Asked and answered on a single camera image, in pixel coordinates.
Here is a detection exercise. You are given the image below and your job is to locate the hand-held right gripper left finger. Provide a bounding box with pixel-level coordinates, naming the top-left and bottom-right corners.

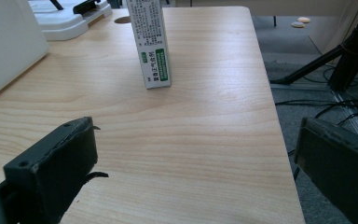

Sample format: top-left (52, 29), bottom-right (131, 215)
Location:
top-left (3, 116), bottom-right (110, 224)

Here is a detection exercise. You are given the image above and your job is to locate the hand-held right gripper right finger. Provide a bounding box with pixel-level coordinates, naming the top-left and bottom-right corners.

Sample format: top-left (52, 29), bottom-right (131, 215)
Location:
top-left (294, 117), bottom-right (358, 224)

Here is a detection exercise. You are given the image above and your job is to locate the white and green medicine box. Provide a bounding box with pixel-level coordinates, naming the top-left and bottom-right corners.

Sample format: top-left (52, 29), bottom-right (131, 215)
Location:
top-left (126, 0), bottom-right (172, 91)

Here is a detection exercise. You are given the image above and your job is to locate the black tripod stand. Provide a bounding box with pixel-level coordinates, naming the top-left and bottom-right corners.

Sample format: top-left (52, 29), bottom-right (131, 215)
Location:
top-left (269, 0), bottom-right (358, 134)

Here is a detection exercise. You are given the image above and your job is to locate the white storage box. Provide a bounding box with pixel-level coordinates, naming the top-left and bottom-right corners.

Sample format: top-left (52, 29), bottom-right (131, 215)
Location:
top-left (0, 0), bottom-right (50, 105)

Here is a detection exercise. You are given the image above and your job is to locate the white plastic base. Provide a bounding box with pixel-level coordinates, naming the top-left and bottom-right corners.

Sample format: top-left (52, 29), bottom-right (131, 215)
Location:
top-left (28, 0), bottom-right (114, 42)

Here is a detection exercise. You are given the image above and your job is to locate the black floor cable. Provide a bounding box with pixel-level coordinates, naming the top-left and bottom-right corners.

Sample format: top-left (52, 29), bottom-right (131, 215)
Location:
top-left (274, 98), bottom-right (358, 119)

